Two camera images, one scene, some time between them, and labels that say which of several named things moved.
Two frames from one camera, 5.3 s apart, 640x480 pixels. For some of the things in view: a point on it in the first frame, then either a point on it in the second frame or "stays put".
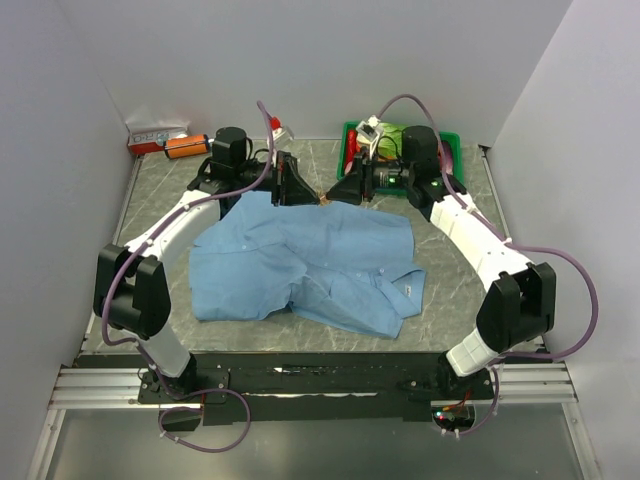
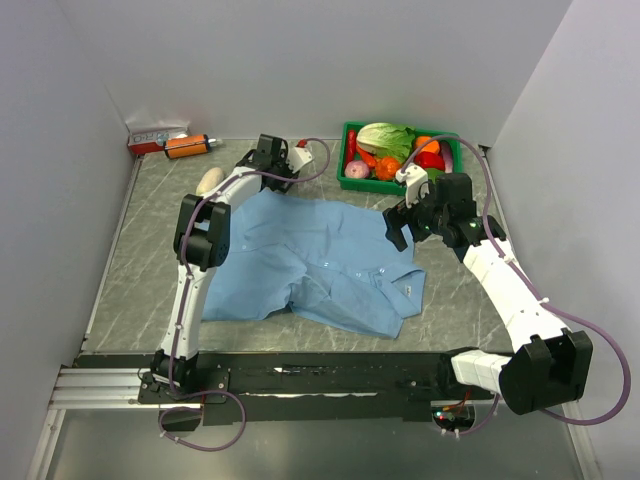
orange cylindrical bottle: x=187 y=146 stays put
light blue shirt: x=333 y=262 stays put
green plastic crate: x=454 y=138 stays put
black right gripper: x=360 y=182 → x=398 y=217
